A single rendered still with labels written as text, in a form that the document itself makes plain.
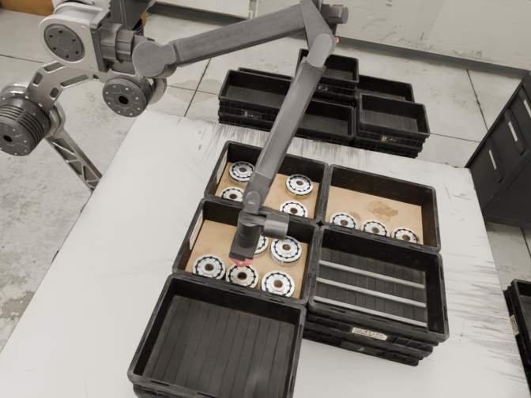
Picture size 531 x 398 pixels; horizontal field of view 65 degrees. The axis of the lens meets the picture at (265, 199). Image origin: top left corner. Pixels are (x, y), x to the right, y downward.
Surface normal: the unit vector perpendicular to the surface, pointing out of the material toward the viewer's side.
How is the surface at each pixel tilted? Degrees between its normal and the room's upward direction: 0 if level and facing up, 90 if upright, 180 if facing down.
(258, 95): 0
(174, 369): 0
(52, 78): 90
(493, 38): 90
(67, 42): 90
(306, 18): 57
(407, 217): 0
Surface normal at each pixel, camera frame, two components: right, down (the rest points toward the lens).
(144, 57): -0.06, 0.25
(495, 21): -0.15, 0.73
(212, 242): 0.11, -0.65
